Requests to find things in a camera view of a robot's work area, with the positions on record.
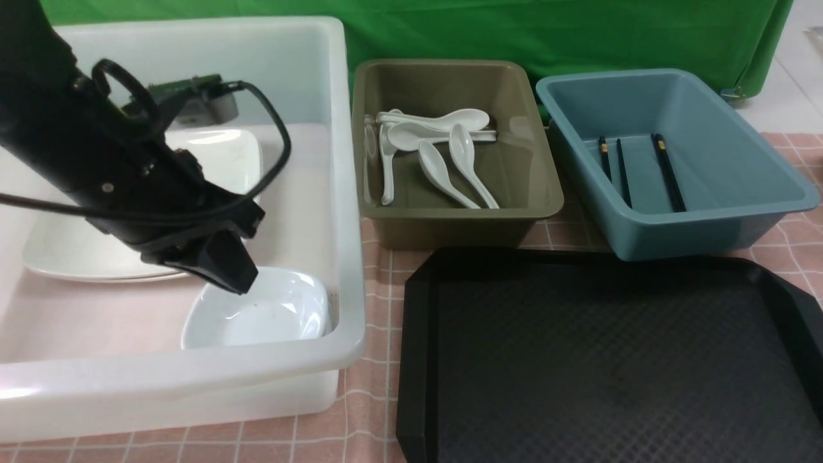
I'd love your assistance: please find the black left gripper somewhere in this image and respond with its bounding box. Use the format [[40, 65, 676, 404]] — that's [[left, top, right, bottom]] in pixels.
[[84, 149, 266, 294]]

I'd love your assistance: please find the olive brown plastic bin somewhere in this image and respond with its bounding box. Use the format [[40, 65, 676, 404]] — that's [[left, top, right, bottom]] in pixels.
[[352, 59, 565, 250]]

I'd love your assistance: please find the white spoon right diagonal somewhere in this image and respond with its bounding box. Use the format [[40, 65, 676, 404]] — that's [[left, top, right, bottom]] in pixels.
[[449, 123, 500, 209]]

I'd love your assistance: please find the white square plate in tub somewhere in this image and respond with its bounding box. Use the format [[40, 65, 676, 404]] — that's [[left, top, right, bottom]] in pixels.
[[23, 213, 186, 282]]

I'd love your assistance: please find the pink checkered tablecloth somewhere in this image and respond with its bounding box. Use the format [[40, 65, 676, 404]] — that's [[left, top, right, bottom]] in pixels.
[[0, 133, 823, 463]]

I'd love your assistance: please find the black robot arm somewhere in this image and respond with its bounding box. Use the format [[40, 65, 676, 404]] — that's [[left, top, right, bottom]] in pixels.
[[2, 1, 265, 294]]

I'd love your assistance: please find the blue plastic bin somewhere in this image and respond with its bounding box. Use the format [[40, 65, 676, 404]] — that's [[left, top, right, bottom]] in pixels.
[[535, 69, 820, 261]]

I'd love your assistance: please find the white spoon from bowl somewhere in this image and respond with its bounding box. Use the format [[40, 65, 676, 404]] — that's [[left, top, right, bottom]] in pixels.
[[418, 140, 480, 209]]

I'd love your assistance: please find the white square plate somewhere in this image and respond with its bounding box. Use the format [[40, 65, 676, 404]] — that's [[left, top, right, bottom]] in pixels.
[[23, 213, 186, 282], [165, 129, 264, 194]]

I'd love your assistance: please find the white spoon left vertical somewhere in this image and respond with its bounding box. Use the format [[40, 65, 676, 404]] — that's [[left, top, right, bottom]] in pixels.
[[379, 120, 399, 207]]

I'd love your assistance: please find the black serving tray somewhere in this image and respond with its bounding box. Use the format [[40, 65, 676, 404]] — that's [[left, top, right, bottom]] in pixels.
[[396, 248, 822, 462]]

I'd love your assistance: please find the large white plastic tub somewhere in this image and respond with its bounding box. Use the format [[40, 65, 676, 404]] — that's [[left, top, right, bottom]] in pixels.
[[2, 17, 366, 443]]

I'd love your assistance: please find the white bowl in tub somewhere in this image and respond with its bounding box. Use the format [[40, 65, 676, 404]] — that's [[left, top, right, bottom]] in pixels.
[[180, 267, 332, 349]]

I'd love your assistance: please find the green backdrop cloth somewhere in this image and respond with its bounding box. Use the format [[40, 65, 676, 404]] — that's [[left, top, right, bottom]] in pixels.
[[43, 1, 793, 96]]

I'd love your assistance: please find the black cable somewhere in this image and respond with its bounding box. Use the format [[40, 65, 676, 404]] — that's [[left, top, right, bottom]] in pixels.
[[0, 59, 293, 226]]

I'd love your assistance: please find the black chopstick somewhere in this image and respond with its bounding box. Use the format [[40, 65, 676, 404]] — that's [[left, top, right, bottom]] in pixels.
[[651, 134, 687, 213], [615, 138, 633, 208], [599, 136, 612, 183]]

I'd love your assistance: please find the white spoon top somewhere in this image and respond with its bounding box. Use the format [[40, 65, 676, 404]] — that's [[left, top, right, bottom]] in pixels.
[[376, 108, 491, 131]]

